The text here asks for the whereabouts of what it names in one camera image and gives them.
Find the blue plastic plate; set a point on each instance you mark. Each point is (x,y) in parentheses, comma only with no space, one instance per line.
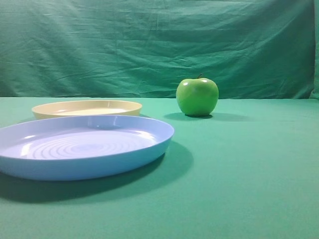
(81,147)

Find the yellow plastic plate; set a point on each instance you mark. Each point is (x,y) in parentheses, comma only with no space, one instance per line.
(86,108)

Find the green apple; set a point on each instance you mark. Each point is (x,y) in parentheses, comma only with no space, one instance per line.
(197,97)

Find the green table cloth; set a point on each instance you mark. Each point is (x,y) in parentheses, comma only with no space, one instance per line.
(251,171)

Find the green backdrop cloth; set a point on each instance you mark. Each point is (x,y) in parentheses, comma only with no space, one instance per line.
(252,49)

